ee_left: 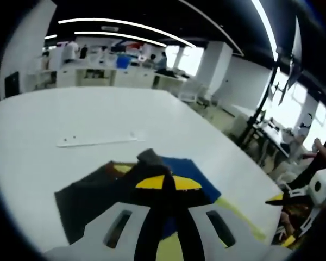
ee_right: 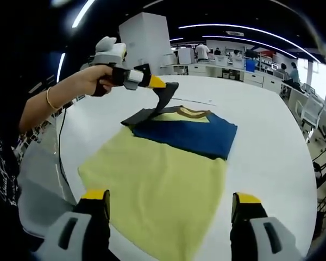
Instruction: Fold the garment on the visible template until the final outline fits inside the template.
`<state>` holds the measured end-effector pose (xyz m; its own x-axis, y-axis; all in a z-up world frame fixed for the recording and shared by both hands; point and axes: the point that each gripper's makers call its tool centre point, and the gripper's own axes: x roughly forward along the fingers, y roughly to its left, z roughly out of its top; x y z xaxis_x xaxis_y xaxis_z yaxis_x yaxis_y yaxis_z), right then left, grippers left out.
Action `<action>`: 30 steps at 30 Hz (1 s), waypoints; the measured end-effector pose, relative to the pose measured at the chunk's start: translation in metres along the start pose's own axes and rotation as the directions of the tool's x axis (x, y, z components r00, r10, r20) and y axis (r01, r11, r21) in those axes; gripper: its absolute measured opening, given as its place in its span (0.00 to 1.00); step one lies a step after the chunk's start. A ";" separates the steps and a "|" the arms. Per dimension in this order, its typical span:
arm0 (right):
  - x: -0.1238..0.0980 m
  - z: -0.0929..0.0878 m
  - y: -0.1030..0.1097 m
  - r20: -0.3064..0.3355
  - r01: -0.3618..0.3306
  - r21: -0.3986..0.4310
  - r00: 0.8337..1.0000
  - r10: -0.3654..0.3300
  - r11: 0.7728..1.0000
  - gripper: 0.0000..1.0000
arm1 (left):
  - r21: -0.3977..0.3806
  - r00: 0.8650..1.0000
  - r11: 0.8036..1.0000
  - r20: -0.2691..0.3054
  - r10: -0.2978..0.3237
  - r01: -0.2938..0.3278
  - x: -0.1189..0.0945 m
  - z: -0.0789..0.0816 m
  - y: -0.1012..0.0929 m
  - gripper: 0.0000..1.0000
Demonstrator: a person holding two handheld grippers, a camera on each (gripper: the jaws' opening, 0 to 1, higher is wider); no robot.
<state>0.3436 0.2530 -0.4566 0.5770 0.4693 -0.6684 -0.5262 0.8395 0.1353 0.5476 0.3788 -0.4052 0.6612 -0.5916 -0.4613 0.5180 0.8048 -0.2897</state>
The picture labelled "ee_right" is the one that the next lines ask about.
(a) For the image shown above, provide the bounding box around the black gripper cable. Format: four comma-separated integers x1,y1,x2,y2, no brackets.
58,108,74,204

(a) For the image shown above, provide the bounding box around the person's dark printed shirt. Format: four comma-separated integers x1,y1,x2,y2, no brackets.
0,119,26,245

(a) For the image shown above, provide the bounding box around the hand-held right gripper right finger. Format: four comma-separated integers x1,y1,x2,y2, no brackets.
229,191,302,261

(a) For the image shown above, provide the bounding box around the white square column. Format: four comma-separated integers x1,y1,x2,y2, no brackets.
118,12,171,77

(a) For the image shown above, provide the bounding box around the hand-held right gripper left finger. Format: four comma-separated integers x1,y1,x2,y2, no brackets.
35,189,111,261

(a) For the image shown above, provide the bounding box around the gold bracelet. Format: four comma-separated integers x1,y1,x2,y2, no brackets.
45,85,60,110

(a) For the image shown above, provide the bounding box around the yellow garment with dark sleeves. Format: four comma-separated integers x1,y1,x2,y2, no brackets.
78,80,239,261

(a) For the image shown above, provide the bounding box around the white office chair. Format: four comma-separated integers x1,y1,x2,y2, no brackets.
301,91,326,142

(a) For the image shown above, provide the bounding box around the white box on counter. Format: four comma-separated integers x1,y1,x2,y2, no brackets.
178,48,192,65

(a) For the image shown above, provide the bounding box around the long white cabinet counter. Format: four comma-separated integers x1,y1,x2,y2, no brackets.
160,61,283,92

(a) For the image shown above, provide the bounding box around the person's left hand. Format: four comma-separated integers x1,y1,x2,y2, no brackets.
67,65,117,101

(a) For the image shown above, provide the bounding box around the long curved ceiling light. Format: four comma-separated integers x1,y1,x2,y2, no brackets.
178,23,313,53

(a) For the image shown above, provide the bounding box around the straight ceiling light strip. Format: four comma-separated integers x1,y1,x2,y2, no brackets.
72,0,96,28

